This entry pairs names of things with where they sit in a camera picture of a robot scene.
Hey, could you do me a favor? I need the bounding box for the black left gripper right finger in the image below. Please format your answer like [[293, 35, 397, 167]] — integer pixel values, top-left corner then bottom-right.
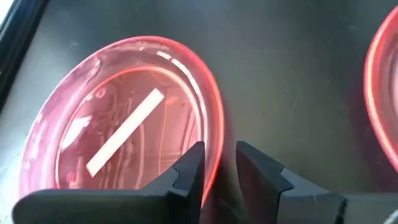
[[235, 140, 348, 224]]

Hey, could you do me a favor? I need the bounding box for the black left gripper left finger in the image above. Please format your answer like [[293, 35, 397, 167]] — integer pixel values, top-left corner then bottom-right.
[[12, 140, 206, 224]]

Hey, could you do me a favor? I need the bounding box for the clear red plastic plate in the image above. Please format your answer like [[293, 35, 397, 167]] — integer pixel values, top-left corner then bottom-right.
[[18, 35, 225, 208], [363, 4, 398, 174]]

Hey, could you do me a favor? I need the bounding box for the black table mat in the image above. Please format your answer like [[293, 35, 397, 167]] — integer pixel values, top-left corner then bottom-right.
[[0, 0, 398, 224]]

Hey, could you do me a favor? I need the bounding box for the black metal table frame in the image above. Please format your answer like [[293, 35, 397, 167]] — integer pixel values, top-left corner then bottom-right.
[[0, 0, 50, 110]]

